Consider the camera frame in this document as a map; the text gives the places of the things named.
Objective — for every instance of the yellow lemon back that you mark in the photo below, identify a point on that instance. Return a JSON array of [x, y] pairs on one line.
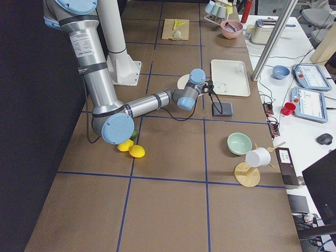
[[123, 147]]

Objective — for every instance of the round cream plate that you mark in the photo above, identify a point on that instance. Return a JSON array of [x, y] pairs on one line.
[[181, 83]]

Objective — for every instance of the dark grey folded cloth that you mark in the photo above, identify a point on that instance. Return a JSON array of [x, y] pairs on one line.
[[222, 109]]

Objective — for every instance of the mint green bowl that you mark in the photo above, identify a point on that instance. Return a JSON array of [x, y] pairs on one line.
[[239, 143]]

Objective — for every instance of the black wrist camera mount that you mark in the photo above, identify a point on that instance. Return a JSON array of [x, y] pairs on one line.
[[208, 88]]

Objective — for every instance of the grey office chair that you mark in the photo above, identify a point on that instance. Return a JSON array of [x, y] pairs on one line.
[[322, 20]]

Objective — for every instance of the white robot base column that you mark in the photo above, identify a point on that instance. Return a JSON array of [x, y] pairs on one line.
[[122, 68]]

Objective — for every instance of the black box with label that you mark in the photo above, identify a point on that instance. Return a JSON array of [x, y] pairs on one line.
[[287, 169]]

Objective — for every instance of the white bun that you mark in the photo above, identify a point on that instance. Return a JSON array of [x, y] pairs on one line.
[[177, 34]]

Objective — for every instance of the yellow lemon front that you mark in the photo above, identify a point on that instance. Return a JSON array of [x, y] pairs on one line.
[[136, 151]]

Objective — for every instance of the cream toaster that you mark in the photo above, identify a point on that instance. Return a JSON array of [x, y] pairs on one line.
[[261, 30]]

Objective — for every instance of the green lime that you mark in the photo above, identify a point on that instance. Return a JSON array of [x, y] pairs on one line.
[[134, 134]]

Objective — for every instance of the red cup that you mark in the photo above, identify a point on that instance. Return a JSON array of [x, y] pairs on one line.
[[288, 108]]

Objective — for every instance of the pink bowl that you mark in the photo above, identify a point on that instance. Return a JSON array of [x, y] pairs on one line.
[[231, 28]]

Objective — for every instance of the cream rectangular tray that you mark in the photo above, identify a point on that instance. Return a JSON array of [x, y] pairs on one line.
[[229, 78]]

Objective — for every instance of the lower teach pendant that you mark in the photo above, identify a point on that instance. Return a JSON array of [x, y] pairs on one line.
[[310, 104]]

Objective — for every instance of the red bottle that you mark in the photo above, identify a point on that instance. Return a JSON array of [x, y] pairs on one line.
[[247, 9]]

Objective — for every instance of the blue bowl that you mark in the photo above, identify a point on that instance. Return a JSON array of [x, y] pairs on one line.
[[280, 72]]

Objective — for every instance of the black computer mouse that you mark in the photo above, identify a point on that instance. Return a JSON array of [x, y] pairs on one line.
[[324, 139]]

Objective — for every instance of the white mug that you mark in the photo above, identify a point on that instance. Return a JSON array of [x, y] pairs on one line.
[[258, 157]]

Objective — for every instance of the wooden mug stand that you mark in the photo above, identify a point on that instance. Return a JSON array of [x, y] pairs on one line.
[[250, 176]]

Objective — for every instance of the wooden cutting board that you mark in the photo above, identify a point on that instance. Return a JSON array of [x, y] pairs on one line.
[[168, 31]]

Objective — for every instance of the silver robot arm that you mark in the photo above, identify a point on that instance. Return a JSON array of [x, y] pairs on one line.
[[97, 38]]

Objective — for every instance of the teach pendant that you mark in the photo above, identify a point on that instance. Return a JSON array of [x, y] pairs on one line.
[[310, 104], [310, 76]]

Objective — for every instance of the yellow lemon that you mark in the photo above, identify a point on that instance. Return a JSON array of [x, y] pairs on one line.
[[136, 151], [123, 147]]

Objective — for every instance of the upper teach pendant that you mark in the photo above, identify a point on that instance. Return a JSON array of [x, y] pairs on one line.
[[310, 76]]

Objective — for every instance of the black monitor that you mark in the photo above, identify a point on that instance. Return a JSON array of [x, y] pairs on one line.
[[320, 181]]

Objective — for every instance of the aluminium frame post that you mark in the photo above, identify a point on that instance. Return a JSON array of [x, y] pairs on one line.
[[274, 37]]

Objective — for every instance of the rack of pastel cups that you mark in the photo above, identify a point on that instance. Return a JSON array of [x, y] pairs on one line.
[[218, 11]]

